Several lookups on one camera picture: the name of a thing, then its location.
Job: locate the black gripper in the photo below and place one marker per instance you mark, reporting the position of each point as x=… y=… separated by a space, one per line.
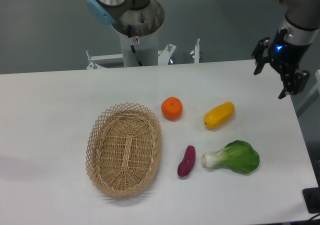
x=284 y=57

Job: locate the yellow mango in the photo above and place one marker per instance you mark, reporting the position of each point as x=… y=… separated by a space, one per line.
x=219 y=115

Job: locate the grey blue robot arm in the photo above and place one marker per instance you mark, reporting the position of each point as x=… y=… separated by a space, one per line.
x=302 y=17

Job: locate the green bok choy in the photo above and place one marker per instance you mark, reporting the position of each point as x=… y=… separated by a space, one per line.
x=238 y=156

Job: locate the orange tangerine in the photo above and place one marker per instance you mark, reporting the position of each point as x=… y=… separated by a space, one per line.
x=172 y=108

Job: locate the black device at table edge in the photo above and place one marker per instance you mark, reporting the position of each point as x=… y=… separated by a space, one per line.
x=312 y=199

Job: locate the purple sweet potato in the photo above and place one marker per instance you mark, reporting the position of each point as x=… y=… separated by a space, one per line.
x=188 y=162

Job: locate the woven wicker basket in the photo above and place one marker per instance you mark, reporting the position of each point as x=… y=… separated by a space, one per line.
x=124 y=149

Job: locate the white frame at right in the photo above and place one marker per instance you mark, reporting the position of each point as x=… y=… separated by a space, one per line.
x=310 y=97

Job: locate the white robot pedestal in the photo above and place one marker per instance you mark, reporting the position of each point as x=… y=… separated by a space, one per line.
x=138 y=34

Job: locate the white metal base frame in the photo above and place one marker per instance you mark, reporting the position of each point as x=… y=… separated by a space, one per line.
x=165 y=57

